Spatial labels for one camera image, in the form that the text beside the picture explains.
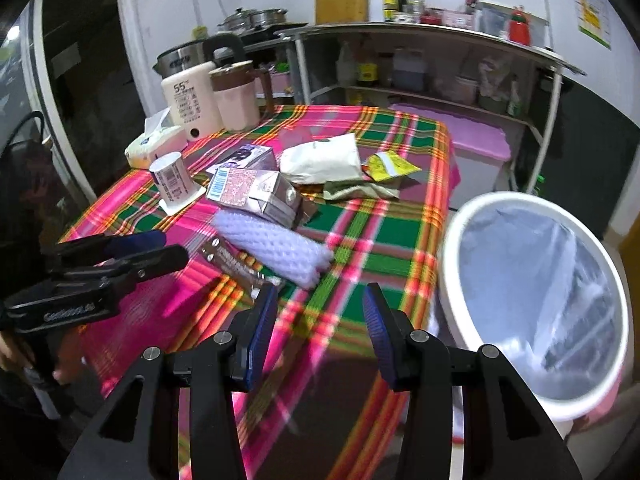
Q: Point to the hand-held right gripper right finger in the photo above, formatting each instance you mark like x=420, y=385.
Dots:
x=377, y=330

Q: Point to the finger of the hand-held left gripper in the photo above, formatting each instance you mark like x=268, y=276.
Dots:
x=145, y=239
x=160, y=257

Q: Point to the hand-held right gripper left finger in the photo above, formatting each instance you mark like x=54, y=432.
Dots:
x=260, y=330

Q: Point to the white yogurt cup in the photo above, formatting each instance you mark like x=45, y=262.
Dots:
x=172, y=180

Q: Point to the brown snack wrapper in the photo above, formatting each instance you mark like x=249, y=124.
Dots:
x=230, y=260

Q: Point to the white foam net sleeve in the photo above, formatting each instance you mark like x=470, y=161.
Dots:
x=275, y=247

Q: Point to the white trash bin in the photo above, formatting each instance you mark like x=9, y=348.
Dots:
x=452, y=280

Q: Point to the pink and brown carton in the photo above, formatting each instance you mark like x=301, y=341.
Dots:
x=260, y=192

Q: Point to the small purple drink carton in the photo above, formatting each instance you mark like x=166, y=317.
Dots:
x=250, y=156

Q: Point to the clear plastic bin liner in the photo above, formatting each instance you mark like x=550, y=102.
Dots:
x=525, y=285

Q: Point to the person's left hand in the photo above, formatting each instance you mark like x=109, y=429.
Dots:
x=12, y=355

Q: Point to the plaid tablecloth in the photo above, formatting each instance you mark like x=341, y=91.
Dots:
x=380, y=240

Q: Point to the white tissue pack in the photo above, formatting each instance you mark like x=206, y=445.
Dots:
x=150, y=147

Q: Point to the white electric kettle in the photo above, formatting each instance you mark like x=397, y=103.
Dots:
x=192, y=105

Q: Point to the pink jug with brown lid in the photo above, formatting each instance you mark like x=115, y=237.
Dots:
x=235, y=105

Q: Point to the yellow snack wrapper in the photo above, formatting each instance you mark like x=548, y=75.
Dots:
x=387, y=165

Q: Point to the silver rice cooker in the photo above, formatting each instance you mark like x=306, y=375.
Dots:
x=177, y=62

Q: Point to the white paper bag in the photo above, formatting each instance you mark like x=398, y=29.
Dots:
x=320, y=160

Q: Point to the pink plastic basket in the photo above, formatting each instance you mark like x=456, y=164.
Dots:
x=280, y=82

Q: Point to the pink lidded storage box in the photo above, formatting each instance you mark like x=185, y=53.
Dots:
x=475, y=145

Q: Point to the steel steamer pot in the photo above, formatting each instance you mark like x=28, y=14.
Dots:
x=235, y=21
x=270, y=17

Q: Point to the black stove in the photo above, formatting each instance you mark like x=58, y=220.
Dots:
x=275, y=32

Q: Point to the pink and white tub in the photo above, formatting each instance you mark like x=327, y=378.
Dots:
x=466, y=90

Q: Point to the dark bottle yellow label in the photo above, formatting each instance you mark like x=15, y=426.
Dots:
x=366, y=72

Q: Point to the large oil jug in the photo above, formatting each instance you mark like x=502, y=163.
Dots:
x=407, y=72

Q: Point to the white plastic jug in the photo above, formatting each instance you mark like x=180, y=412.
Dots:
x=346, y=67

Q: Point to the yellow wooden door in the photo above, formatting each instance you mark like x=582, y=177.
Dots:
x=631, y=255

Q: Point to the green spray bottle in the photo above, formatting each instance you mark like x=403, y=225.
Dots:
x=515, y=100

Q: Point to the black cabinet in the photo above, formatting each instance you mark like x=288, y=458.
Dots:
x=590, y=160

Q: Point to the crumpled plastic bags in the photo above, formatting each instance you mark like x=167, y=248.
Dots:
x=492, y=77

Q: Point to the metal kitchen counter shelf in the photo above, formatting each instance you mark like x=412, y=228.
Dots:
x=400, y=30

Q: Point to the patterned bowl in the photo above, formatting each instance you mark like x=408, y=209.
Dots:
x=407, y=18

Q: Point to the red lidded jar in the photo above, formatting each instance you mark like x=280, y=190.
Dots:
x=431, y=16

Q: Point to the pink utensil container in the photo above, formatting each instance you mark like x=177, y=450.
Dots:
x=457, y=19

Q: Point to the green sauce bottle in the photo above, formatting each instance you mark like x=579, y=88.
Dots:
x=389, y=2

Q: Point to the clear plastic storage box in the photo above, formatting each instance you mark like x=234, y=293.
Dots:
x=492, y=22

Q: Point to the clear seasoning bottle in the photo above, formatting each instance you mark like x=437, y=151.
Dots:
x=415, y=0

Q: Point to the red bottle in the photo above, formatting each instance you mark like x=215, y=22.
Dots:
x=520, y=25

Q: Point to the wall power strip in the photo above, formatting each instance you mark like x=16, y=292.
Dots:
x=200, y=32

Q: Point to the wall calendar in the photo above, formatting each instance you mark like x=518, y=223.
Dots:
x=592, y=10

